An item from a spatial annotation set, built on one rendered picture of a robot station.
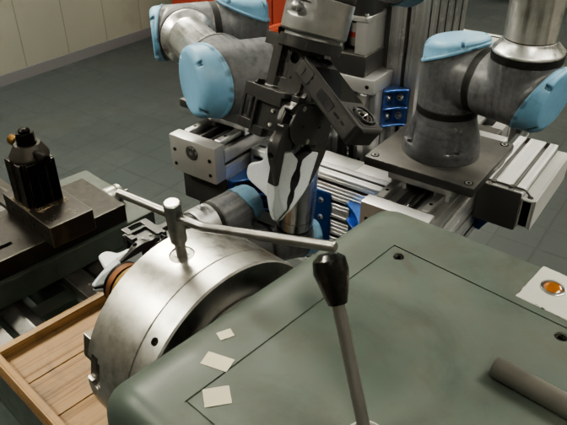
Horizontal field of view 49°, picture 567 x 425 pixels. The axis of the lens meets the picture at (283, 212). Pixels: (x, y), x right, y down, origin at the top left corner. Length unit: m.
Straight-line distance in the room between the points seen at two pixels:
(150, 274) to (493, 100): 0.63
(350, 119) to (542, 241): 2.62
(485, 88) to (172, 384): 0.73
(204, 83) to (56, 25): 4.48
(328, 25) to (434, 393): 0.39
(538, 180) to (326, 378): 0.89
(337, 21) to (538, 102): 0.47
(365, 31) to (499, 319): 0.76
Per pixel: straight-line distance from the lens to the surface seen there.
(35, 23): 5.28
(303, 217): 1.19
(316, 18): 0.67
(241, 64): 0.96
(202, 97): 0.96
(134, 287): 0.82
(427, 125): 1.20
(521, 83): 1.08
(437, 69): 1.16
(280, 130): 0.67
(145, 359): 0.78
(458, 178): 1.18
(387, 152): 1.24
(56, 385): 1.19
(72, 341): 1.26
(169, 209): 0.77
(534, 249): 3.14
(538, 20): 1.06
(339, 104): 0.65
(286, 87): 0.71
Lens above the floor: 1.72
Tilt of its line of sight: 33 degrees down
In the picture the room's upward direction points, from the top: straight up
